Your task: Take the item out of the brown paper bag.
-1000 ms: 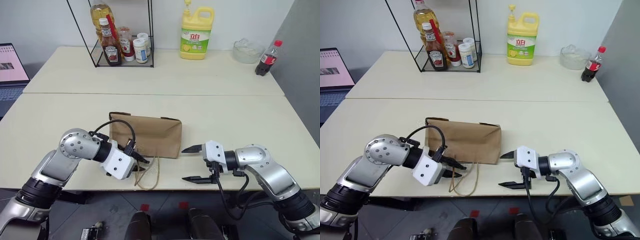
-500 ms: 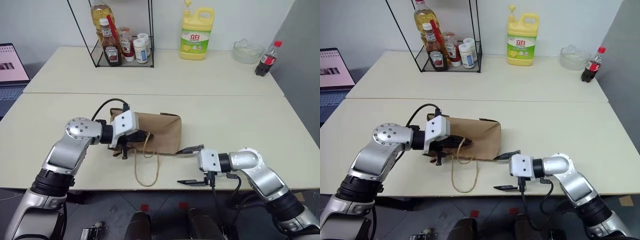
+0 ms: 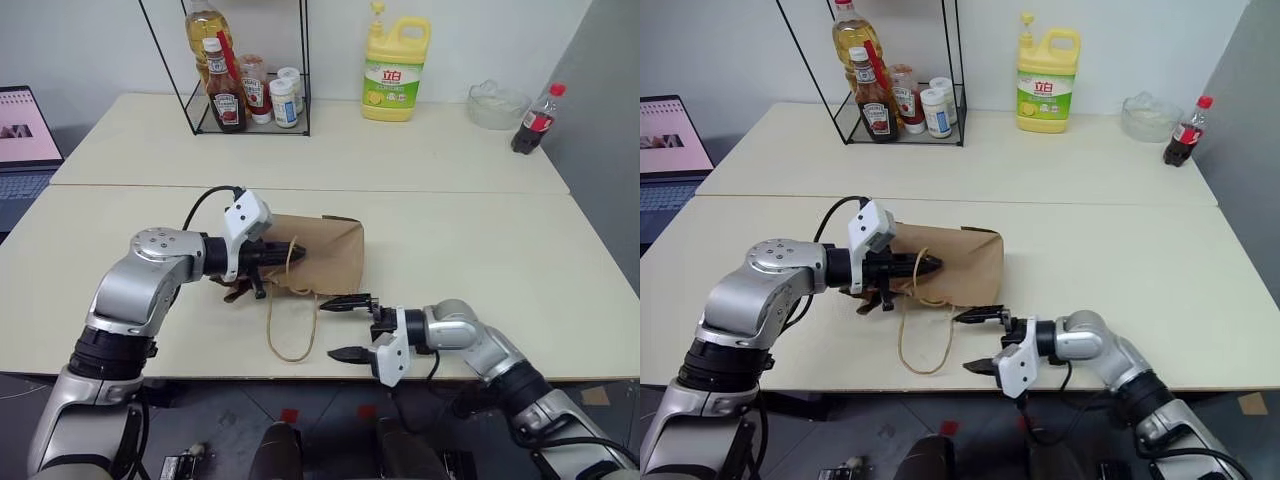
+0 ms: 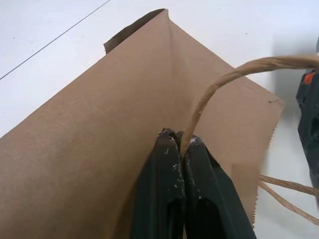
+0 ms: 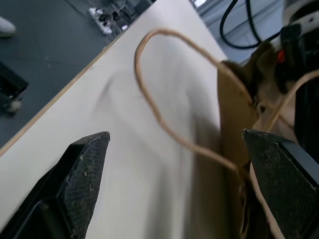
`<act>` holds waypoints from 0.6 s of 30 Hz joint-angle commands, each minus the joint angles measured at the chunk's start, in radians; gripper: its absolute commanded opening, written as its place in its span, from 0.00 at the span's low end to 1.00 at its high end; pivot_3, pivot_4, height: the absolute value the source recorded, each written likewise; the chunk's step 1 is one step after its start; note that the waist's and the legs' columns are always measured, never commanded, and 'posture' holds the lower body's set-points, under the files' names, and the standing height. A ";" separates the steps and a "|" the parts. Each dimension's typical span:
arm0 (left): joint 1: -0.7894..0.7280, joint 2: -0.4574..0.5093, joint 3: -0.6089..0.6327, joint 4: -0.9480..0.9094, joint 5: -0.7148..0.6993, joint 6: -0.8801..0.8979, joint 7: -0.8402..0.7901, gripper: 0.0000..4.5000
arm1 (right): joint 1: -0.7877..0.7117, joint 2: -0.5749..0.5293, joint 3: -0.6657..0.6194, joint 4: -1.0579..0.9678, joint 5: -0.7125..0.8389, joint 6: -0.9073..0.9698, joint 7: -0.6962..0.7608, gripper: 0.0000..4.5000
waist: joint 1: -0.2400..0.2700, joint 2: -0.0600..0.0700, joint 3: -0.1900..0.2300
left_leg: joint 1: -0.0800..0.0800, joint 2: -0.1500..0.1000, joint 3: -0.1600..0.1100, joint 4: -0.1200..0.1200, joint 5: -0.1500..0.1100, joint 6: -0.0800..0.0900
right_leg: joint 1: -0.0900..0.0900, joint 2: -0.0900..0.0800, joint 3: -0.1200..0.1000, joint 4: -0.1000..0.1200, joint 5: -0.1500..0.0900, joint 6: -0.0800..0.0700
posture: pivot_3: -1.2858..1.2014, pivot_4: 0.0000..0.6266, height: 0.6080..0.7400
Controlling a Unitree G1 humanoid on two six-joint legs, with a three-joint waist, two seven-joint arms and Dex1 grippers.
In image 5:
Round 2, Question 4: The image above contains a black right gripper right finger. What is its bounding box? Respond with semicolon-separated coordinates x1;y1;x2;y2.
242;128;319;239

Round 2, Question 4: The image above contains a white power strip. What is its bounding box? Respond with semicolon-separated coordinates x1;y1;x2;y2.
88;7;107;19
95;17;114;35

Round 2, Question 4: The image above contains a black cart wheel base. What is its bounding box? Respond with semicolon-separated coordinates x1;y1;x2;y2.
0;60;29;101

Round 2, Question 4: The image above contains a black cable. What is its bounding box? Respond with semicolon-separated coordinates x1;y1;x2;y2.
219;0;284;49
245;0;263;42

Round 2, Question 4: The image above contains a brown paper bag with handles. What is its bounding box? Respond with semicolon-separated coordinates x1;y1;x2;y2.
134;29;319;239

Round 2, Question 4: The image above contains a white shoe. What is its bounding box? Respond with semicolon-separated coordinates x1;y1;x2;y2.
0;16;17;38

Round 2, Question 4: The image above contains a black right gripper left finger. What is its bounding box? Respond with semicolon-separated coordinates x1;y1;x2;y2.
0;131;111;239

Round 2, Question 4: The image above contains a grey caster wheel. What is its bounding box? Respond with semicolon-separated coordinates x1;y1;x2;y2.
4;96;22;113

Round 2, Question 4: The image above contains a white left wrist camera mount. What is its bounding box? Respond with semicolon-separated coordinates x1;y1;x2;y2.
283;0;319;34

